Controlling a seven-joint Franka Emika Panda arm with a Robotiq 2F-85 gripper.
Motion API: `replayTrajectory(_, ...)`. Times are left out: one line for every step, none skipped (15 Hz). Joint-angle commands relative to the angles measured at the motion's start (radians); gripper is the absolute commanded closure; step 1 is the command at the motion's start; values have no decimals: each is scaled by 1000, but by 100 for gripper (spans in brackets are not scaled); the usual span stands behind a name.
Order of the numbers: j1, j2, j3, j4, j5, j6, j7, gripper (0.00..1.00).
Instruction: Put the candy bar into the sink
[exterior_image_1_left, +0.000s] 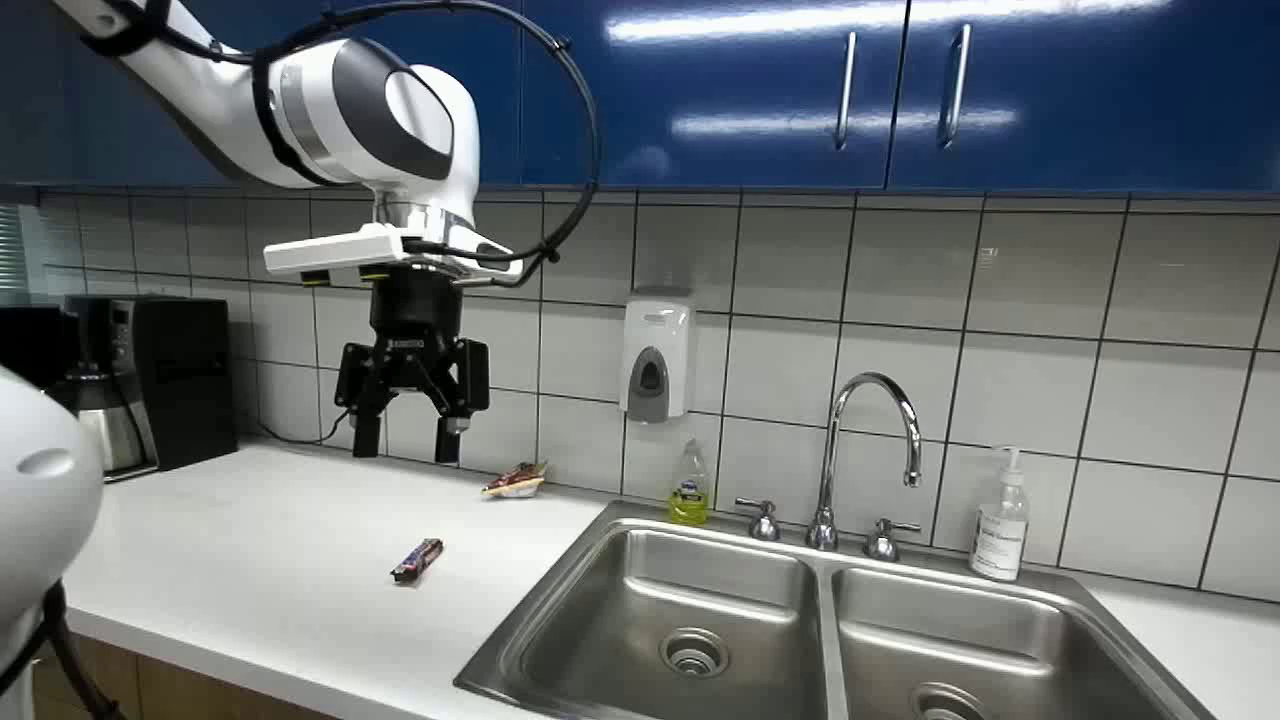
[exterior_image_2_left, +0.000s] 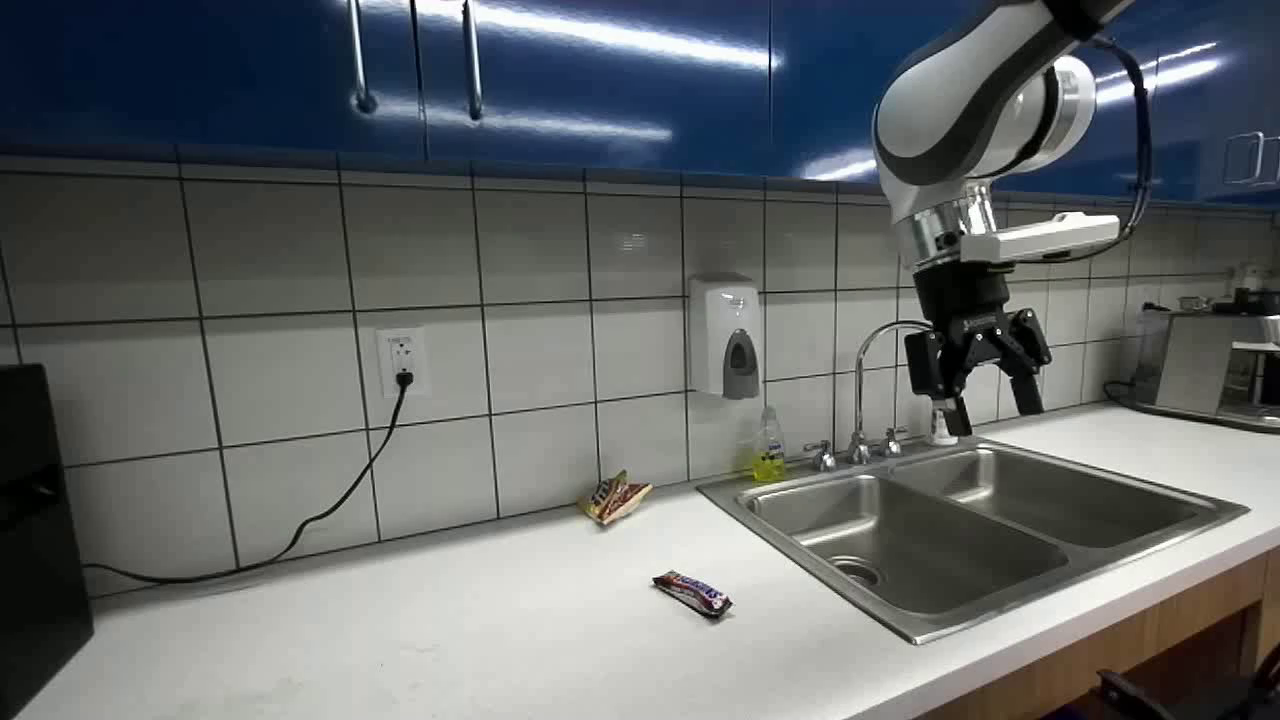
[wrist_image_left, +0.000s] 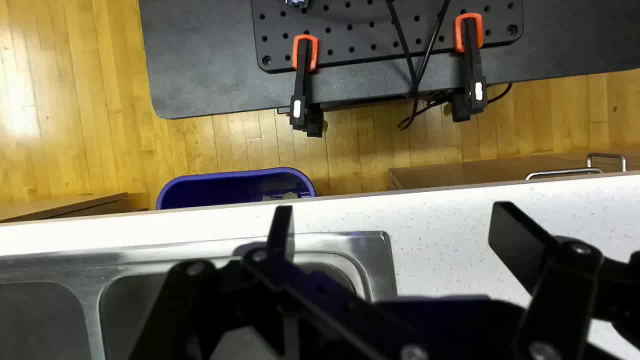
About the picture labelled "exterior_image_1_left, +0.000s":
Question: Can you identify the chrome gooseneck faucet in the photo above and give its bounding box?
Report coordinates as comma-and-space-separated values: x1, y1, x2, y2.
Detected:
803, 369, 926, 556

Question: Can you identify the stainless steel double sink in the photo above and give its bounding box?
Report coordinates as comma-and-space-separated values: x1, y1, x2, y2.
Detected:
450, 494, 1214, 720

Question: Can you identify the black base cable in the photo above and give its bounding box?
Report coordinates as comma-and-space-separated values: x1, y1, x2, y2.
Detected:
0, 581, 126, 720

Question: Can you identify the metal sink drain strainer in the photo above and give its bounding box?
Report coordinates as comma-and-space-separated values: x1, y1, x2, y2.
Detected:
660, 624, 735, 685
910, 675, 990, 720

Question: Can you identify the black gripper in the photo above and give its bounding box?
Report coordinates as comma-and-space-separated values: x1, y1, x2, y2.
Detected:
333, 270, 495, 469

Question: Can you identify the clear pump soap bottle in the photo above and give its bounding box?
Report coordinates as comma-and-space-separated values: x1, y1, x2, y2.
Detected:
968, 443, 1036, 582

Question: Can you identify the chrome faucet handle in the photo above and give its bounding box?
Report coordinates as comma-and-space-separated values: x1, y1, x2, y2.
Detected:
733, 494, 788, 543
854, 516, 924, 563

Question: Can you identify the wooden base cabinet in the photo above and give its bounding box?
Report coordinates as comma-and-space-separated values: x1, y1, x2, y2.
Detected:
33, 633, 335, 720

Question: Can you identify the black coffee machine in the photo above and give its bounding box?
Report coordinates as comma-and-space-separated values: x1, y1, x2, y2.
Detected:
56, 365, 160, 483

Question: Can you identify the silver cabinet door handle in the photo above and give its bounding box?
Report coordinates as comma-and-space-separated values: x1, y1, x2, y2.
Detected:
937, 21, 978, 156
830, 26, 863, 156

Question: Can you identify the brown Snickers candy bar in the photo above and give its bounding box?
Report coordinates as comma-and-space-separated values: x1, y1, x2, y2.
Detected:
387, 537, 446, 588

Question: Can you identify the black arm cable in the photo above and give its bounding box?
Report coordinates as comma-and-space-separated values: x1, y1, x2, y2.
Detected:
74, 0, 604, 291

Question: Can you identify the black box appliance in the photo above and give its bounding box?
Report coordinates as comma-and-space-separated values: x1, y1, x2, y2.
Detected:
0, 304, 84, 403

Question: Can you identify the white wall soap dispenser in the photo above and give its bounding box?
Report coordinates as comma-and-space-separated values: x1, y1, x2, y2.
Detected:
620, 291, 699, 428

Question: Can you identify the crumpled brown wrapper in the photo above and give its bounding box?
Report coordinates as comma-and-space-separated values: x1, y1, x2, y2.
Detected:
479, 460, 554, 504

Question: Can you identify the blue cabinet door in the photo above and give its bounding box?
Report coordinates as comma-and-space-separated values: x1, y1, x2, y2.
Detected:
514, 0, 910, 198
0, 0, 528, 193
882, 0, 1280, 204

